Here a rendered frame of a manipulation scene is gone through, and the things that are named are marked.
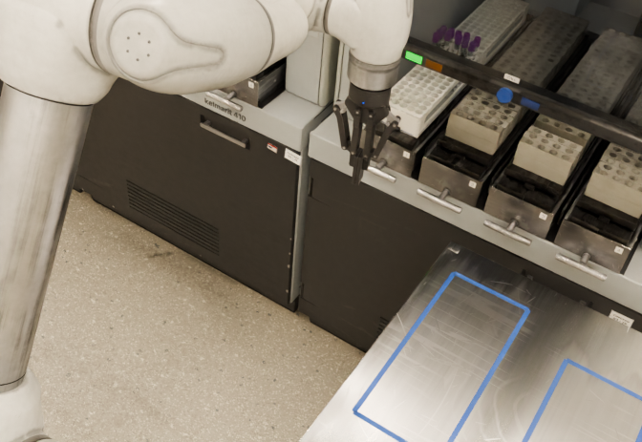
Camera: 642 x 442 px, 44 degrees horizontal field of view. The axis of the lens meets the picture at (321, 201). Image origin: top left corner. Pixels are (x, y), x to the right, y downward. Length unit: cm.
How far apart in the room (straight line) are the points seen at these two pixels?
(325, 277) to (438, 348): 81
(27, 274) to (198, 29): 38
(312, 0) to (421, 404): 66
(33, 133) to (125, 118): 130
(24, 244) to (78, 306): 145
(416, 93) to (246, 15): 92
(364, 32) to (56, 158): 59
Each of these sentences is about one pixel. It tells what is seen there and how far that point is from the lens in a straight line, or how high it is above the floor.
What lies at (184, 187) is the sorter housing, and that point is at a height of 35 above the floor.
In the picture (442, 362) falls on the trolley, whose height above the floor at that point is 82.
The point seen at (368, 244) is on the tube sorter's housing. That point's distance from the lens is 189.
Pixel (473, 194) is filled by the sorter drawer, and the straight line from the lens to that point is 164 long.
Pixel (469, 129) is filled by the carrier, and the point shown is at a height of 86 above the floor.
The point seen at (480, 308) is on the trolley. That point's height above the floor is 82.
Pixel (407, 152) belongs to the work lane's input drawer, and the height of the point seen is 80.
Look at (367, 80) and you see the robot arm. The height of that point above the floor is 107.
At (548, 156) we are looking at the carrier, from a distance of 162.
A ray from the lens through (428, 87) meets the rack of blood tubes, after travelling 175.
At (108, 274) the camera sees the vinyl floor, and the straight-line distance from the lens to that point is 248.
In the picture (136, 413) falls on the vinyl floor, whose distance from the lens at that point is 218.
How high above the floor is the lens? 184
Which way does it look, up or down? 43 degrees down
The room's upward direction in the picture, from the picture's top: 6 degrees clockwise
